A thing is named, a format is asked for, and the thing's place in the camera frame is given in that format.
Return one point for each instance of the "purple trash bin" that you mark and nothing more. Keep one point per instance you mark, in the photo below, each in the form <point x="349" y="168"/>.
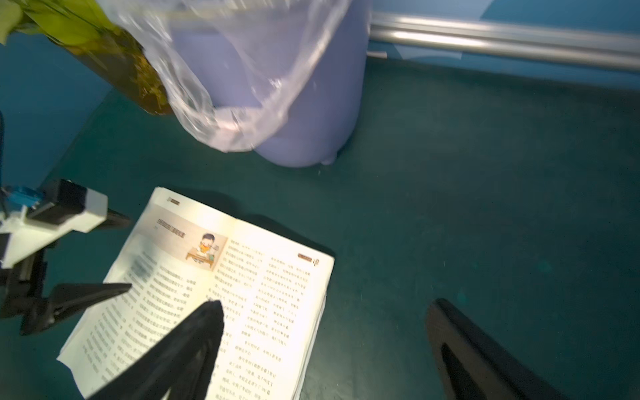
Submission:
<point x="310" y="100"/>

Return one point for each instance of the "aluminium frame back bar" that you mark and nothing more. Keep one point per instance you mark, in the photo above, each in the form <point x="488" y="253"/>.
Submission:
<point x="550" y="45"/>

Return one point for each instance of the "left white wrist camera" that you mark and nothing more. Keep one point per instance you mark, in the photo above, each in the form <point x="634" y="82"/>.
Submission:
<point x="64" y="207"/>

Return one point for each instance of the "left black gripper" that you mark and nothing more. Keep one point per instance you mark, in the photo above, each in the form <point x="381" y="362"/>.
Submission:
<point x="23" y="288"/>

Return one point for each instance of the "clear plastic bin liner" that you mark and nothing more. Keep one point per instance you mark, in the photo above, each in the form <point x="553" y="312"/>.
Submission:
<point x="234" y="129"/>

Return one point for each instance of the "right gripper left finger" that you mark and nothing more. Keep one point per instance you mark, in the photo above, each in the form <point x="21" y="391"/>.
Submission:
<point x="180" y="366"/>

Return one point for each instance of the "potted green plant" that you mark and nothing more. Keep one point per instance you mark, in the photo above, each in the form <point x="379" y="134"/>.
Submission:
<point x="83" y="29"/>

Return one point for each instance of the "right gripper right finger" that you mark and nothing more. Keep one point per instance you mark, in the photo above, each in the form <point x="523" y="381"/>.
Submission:
<point x="471" y="365"/>

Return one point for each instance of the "magazine book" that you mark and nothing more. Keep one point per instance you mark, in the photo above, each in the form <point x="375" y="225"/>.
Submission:
<point x="182" y="254"/>

